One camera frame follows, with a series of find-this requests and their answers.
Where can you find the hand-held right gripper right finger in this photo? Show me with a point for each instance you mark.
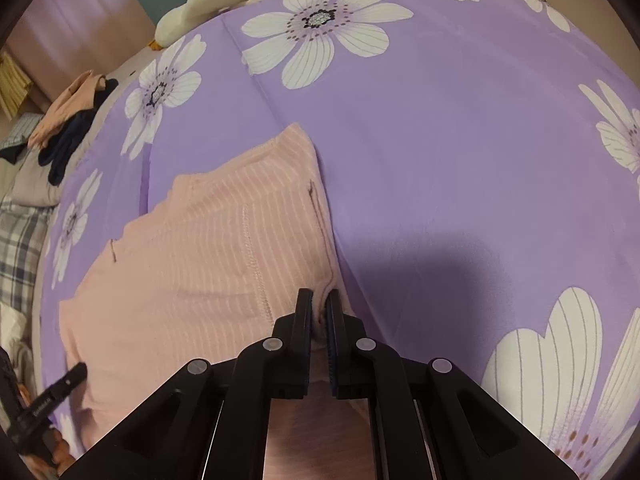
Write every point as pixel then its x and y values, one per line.
pixel 334 330

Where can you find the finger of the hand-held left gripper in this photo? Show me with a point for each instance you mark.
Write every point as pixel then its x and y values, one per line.
pixel 70 380

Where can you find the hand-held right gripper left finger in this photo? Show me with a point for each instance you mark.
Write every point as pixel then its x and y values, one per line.
pixel 302 320

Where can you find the pink striped sweater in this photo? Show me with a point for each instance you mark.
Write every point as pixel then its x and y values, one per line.
pixel 200 260

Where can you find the folded pink and navy clothes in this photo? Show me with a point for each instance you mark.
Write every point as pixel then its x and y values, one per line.
pixel 67 145

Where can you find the person's left hand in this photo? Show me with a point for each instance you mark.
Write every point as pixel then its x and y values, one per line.
pixel 59 452

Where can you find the grey plaid quilt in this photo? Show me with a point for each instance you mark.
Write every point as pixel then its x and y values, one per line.
pixel 20 250

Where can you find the purple floral blanket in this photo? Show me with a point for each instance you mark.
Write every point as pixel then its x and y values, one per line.
pixel 450 160

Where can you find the blue striped pillow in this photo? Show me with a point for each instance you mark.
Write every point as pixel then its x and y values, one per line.
pixel 22 127

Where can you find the folded pink garment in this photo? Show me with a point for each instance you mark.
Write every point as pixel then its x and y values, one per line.
pixel 65 105

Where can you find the yellow pleated cloth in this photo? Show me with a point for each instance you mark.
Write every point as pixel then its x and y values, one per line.
pixel 12 85

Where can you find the pink curtain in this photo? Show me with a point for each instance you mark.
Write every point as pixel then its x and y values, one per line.
pixel 75 20

